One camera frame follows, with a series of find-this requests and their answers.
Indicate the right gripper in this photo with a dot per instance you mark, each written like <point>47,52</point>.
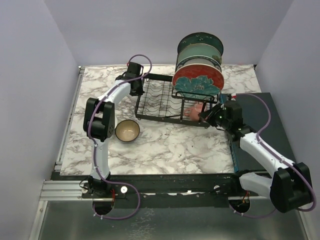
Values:
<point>209,114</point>

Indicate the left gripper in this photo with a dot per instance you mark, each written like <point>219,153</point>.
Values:
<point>140,91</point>

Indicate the plain pink mug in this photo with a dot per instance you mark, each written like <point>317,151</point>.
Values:
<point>193,112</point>

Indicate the black wire dish rack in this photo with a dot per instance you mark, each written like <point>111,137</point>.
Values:
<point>162,103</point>

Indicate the red plate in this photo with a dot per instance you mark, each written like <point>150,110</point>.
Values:
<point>198,81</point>

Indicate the white plate lettered rim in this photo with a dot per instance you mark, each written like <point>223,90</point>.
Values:
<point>200,60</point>

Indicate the light blue floral plate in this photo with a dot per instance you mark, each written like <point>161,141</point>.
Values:
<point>200,49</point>

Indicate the blue ceramic plate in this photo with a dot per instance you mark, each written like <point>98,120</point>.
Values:
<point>201,38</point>

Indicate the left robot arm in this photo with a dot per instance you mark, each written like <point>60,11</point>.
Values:
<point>100,123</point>

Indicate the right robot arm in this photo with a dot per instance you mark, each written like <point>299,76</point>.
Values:
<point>289,186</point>

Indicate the white small bowl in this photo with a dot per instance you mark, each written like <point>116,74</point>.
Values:
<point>115,122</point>

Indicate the dark bowl cream inside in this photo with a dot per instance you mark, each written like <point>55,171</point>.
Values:
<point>127,131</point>

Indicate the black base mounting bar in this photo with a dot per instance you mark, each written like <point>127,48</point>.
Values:
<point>164,191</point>

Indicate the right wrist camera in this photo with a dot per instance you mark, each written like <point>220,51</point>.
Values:
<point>231,96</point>

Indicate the blue network switch box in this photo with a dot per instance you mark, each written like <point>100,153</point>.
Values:
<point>257,110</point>

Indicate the left aluminium rail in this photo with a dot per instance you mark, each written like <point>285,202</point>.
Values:
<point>66,133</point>

